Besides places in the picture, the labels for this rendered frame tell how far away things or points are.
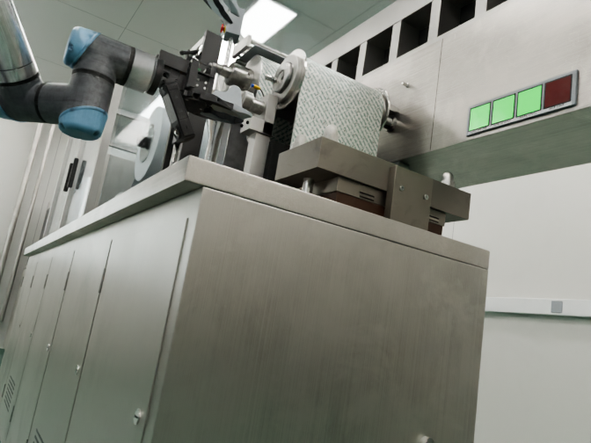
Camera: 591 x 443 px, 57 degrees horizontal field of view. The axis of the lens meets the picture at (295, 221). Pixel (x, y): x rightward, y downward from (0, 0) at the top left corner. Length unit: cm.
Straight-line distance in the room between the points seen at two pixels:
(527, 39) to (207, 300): 84
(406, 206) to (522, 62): 39
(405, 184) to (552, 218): 294
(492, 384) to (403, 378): 306
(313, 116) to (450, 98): 33
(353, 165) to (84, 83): 50
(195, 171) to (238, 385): 32
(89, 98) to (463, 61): 83
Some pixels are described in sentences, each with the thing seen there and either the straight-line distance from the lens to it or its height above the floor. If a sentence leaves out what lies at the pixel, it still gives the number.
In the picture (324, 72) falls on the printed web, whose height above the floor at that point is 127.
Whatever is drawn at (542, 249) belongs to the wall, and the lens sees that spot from 396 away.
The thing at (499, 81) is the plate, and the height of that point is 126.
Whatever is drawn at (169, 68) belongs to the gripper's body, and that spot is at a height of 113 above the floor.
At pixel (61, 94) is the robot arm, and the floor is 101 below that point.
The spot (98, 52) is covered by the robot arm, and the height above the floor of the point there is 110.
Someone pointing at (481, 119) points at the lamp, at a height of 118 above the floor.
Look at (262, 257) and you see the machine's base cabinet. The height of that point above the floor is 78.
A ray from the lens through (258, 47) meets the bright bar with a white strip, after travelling 160.
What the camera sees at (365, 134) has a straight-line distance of 133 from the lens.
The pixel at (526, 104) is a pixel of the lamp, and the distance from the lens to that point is 118.
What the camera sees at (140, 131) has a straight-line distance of 218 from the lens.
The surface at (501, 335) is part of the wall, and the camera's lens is 404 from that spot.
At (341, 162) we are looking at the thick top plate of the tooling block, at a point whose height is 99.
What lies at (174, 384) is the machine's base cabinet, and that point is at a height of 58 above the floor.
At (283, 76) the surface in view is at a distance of 129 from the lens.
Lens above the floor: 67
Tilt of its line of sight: 12 degrees up
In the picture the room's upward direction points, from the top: 9 degrees clockwise
